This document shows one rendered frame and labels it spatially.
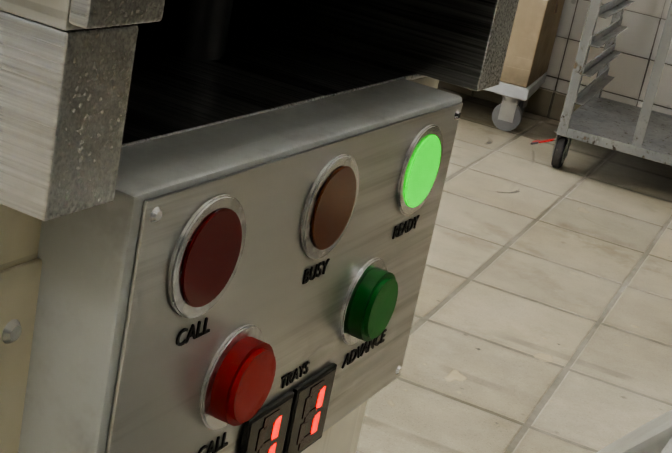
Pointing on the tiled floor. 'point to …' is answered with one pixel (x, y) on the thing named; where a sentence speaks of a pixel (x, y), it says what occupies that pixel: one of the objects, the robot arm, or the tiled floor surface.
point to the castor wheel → (559, 152)
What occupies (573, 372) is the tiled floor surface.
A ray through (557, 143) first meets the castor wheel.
